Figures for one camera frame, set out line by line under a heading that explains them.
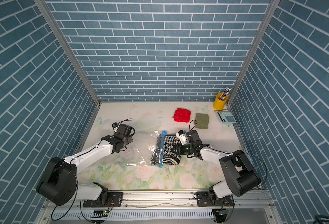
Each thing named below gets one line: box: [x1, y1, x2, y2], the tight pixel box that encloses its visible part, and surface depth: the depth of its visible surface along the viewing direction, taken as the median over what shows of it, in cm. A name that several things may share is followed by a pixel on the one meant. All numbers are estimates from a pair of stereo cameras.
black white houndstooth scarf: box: [150, 133, 182, 166], surface depth 86 cm
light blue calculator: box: [215, 111, 237, 125], surface depth 110 cm
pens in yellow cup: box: [219, 86, 232, 101], surface depth 111 cm
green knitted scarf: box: [195, 112, 210, 130], surface depth 107 cm
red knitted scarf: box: [172, 107, 192, 123], surface depth 110 cm
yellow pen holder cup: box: [213, 92, 229, 111], surface depth 114 cm
